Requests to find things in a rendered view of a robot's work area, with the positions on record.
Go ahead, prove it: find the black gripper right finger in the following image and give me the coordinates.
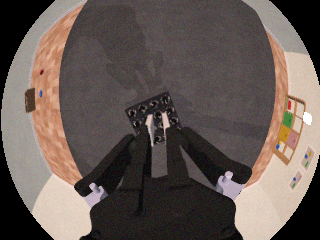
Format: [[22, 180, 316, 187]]
[[162, 113, 252, 218]]

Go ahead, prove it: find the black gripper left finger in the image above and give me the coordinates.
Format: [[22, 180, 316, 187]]
[[74, 115, 155, 219]]

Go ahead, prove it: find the black knob box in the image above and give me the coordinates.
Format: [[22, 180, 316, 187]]
[[124, 91, 182, 145]]

